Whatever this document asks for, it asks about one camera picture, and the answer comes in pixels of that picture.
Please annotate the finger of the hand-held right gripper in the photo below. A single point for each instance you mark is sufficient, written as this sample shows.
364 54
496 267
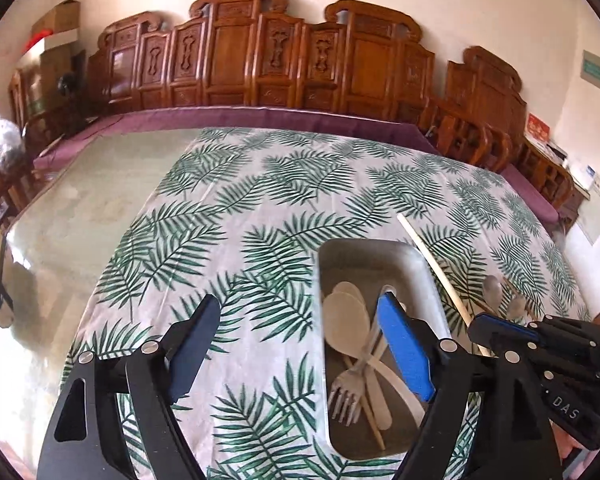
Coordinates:
482 337
505 323

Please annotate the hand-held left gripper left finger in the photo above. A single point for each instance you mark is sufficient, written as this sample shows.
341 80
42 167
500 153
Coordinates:
196 350

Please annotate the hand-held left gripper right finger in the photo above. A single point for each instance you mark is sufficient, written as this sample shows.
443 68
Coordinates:
405 347

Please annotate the dark wooden chopstick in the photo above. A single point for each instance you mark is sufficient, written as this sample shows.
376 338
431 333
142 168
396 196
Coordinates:
517 296

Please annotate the grey metal rectangular tray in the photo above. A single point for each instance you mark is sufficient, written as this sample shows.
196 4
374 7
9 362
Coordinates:
410 270

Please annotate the white plastic fork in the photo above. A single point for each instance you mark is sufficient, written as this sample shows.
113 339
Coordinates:
344 396

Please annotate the green leaf print tablecloth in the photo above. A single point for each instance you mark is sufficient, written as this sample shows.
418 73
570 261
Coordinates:
230 240

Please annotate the short purple seat cushion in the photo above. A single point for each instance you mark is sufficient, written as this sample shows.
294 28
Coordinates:
530 192

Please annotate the grey electrical panel box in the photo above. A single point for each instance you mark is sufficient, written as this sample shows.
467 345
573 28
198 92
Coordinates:
599 210

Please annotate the wooden side table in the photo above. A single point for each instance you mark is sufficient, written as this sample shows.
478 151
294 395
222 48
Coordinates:
560 180

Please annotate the carved wooden armchair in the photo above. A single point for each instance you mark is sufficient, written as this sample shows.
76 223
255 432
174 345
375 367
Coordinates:
485 105

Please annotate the long purple seat cushion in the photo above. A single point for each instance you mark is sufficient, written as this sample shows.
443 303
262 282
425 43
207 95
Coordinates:
230 120

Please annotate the wooden dining chair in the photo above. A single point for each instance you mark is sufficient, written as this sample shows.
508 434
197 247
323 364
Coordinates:
5 185

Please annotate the white plastic bag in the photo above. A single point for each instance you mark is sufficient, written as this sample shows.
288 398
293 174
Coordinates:
4 137

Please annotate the black fan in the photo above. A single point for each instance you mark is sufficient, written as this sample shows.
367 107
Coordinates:
66 85

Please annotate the long carved wooden sofa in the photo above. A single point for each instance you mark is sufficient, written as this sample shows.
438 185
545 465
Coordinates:
240 55

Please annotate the dark wooden cabinet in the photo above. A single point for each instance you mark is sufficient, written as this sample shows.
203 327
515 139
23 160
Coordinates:
45 80

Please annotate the brown cardboard box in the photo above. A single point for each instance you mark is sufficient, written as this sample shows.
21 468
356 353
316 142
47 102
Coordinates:
57 16

